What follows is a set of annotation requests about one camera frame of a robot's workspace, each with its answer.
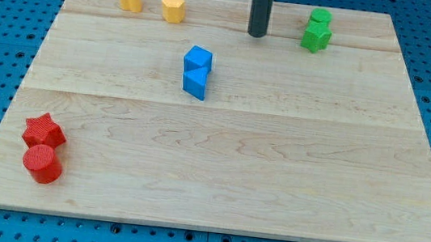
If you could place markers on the blue cube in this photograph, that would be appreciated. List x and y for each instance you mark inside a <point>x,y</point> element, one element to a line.
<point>198,57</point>

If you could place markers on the yellow hexagon block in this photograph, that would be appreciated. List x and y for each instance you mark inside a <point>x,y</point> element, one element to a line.
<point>173,10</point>

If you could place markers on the light wooden board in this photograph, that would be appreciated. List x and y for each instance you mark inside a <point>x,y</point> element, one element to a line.
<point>288,144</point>

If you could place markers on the blue triangular prism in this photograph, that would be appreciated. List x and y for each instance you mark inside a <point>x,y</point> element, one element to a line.
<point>195,81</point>

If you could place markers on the green star block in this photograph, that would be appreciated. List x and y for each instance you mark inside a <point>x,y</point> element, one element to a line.
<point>316,36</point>

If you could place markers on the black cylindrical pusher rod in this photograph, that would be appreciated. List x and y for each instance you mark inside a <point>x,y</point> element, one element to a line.
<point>260,14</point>

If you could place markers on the green cylinder block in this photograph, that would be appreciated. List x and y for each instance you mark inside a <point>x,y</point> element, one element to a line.
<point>319,15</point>

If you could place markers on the red star block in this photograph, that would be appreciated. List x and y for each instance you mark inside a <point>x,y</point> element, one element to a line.
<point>43,130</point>

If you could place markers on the red cylinder block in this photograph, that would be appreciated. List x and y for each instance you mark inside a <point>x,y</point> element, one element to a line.
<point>42,163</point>

